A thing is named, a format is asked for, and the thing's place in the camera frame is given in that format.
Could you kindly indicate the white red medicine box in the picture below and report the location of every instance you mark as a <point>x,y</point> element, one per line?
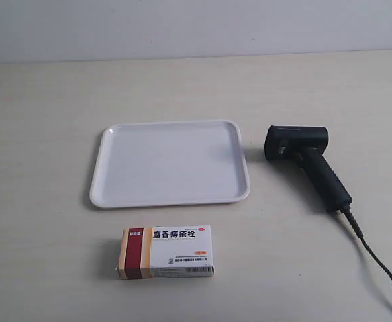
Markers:
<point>166,252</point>

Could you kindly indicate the black handheld barcode scanner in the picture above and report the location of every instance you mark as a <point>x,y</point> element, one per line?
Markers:
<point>305,147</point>

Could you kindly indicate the white plastic tray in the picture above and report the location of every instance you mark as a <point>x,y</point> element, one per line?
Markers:
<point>170,163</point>

